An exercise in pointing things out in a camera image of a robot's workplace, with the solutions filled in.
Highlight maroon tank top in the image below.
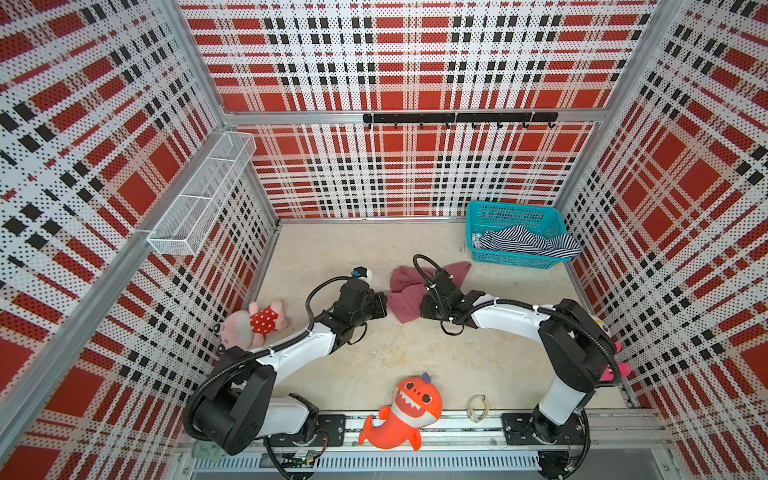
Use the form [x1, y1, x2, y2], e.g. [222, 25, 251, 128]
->
[386, 262, 472, 324]

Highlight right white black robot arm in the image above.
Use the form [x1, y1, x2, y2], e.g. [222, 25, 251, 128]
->
[413, 254, 624, 445]

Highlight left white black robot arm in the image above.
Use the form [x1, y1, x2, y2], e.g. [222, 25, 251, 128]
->
[182, 267, 387, 455]

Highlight striped black white tank top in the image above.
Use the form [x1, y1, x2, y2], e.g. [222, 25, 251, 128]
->
[471, 225, 582, 260]

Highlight red shark plush toy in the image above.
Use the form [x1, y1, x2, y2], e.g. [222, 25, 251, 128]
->
[357, 373, 443, 451]

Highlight pink plush toy red dress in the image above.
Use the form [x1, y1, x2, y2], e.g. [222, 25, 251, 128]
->
[220, 300, 288, 350]

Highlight teal plastic basket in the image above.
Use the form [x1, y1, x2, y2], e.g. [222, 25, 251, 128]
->
[466, 201, 582, 269]

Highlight white plush toy yellow glasses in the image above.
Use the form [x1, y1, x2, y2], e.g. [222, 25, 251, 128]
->
[590, 317, 632, 383]

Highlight green cloth rag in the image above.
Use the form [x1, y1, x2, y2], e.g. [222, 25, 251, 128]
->
[192, 441, 228, 463]

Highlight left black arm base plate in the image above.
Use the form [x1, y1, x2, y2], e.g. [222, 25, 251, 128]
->
[267, 414, 347, 448]

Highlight aluminium front rail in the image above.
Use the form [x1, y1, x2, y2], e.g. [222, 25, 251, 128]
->
[170, 409, 679, 479]

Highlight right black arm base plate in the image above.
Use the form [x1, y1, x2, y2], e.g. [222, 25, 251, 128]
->
[501, 411, 586, 447]

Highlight white wire mesh shelf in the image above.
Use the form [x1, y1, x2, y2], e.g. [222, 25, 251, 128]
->
[148, 131, 256, 256]

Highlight black wall hook rail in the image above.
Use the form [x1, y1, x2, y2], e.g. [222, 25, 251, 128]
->
[362, 111, 559, 126]

